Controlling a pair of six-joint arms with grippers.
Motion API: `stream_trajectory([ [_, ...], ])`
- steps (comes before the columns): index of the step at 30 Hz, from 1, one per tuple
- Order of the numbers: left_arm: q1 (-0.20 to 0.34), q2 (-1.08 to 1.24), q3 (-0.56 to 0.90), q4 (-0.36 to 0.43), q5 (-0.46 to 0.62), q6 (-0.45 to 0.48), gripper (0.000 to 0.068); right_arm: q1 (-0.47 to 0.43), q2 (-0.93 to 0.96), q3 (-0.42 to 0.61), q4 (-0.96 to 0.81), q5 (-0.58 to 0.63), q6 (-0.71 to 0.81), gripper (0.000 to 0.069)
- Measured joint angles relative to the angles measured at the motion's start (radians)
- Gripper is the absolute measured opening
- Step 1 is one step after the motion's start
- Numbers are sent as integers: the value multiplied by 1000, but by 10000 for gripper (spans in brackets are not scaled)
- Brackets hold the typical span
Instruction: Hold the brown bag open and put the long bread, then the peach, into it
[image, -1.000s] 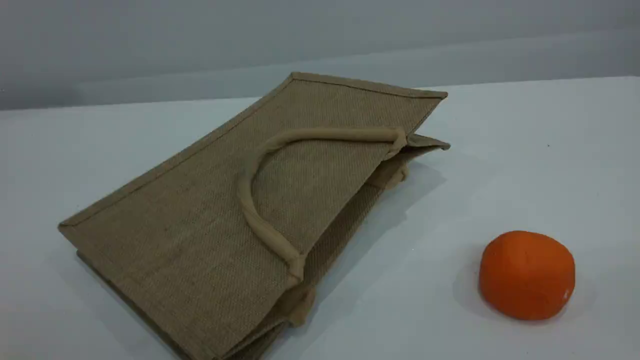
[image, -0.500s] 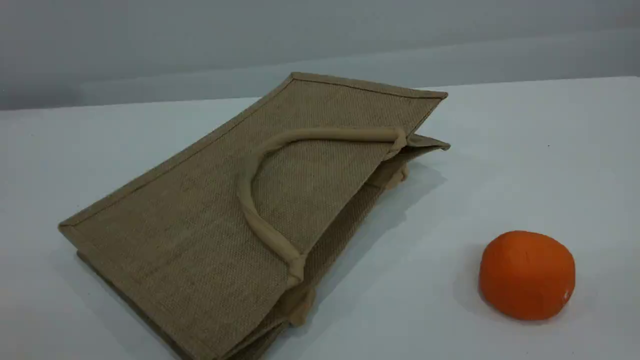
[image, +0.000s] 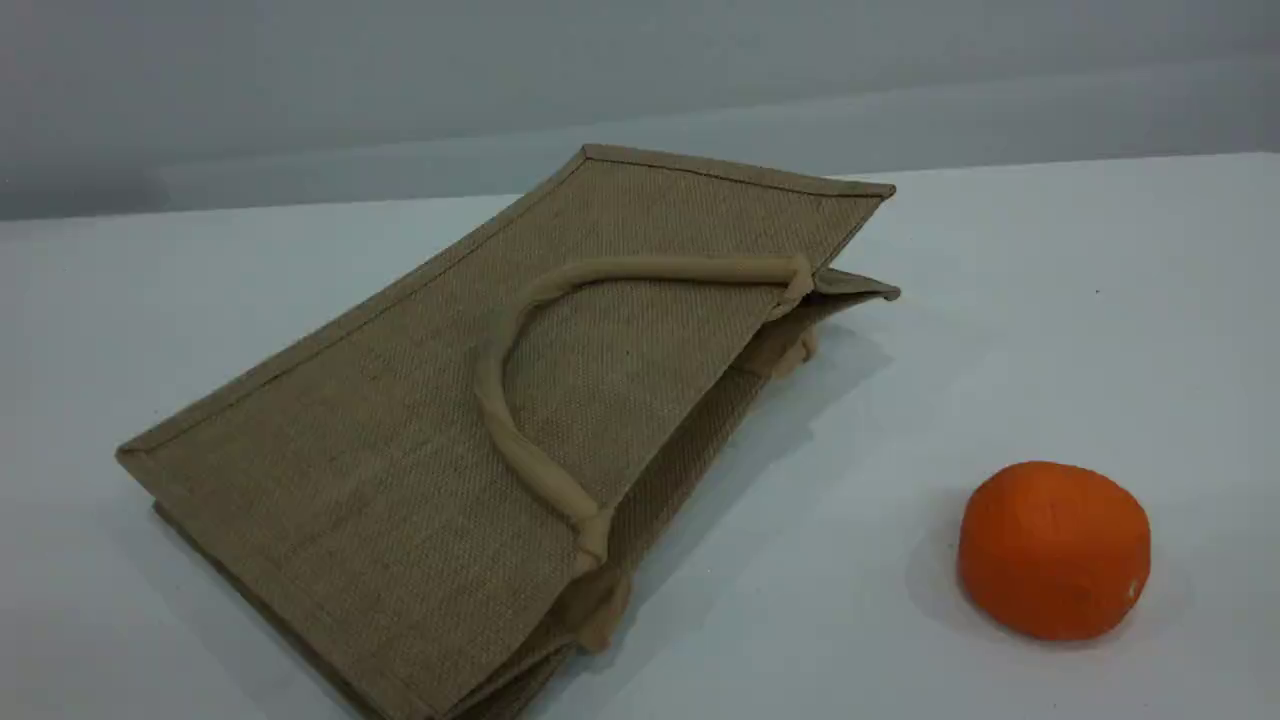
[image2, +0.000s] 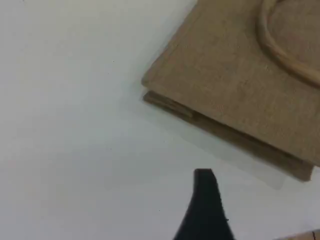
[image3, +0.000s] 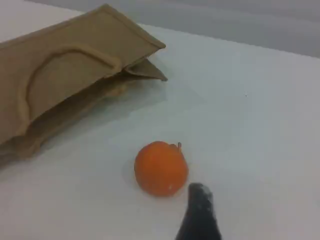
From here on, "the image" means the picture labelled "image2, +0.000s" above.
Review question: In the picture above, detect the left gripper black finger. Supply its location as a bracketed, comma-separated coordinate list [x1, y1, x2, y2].
[172, 168, 236, 240]

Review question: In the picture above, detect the brown jute tote bag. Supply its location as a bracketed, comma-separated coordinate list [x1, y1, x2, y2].
[141, 0, 320, 183]

